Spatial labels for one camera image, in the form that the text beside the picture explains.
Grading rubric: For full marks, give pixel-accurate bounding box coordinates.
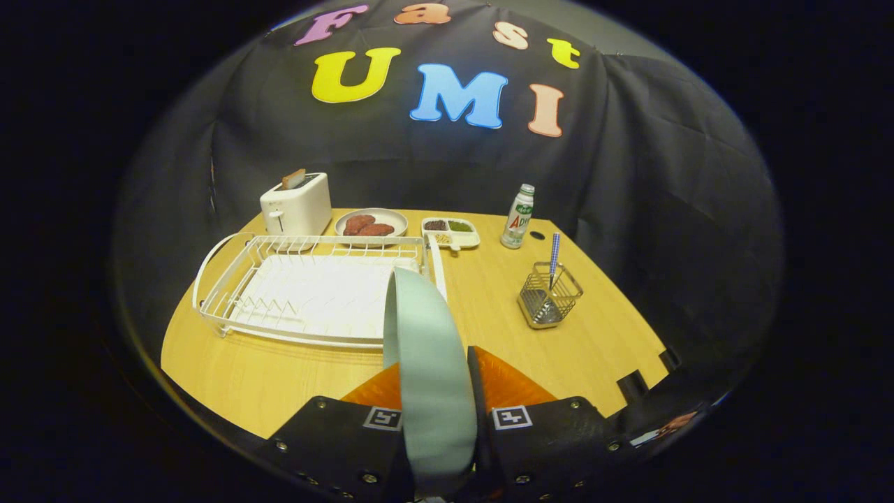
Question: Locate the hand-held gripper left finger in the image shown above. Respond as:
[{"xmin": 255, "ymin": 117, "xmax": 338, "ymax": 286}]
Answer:
[{"xmin": 255, "ymin": 363, "xmax": 416, "ymax": 503}]

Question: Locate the pale green plate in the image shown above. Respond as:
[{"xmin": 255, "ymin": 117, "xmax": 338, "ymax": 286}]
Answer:
[{"xmin": 382, "ymin": 265, "xmax": 479, "ymax": 493}]

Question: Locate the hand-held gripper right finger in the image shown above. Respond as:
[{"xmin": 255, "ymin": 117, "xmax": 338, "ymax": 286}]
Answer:
[{"xmin": 467, "ymin": 346, "xmax": 633, "ymax": 503}]

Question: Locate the white toaster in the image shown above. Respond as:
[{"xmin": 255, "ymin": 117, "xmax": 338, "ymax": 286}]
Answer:
[{"xmin": 259, "ymin": 172, "xmax": 333, "ymax": 236}]

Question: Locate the small beige plate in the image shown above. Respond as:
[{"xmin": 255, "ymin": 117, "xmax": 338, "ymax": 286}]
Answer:
[{"xmin": 335, "ymin": 207, "xmax": 409, "ymax": 249}]

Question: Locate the white drink bottle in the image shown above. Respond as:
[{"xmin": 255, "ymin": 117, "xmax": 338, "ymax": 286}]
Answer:
[{"xmin": 500, "ymin": 184, "xmax": 536, "ymax": 250}]

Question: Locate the white divided dish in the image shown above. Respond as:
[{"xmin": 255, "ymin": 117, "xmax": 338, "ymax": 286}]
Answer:
[{"xmin": 421, "ymin": 217, "xmax": 481, "ymax": 252}]

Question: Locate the metal wire basket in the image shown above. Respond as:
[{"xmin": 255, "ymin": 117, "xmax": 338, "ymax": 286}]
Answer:
[{"xmin": 518, "ymin": 261, "xmax": 584, "ymax": 330}]

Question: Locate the white wire dish rack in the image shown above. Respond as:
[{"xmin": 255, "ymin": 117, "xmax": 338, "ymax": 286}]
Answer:
[{"xmin": 192, "ymin": 232, "xmax": 448, "ymax": 349}]

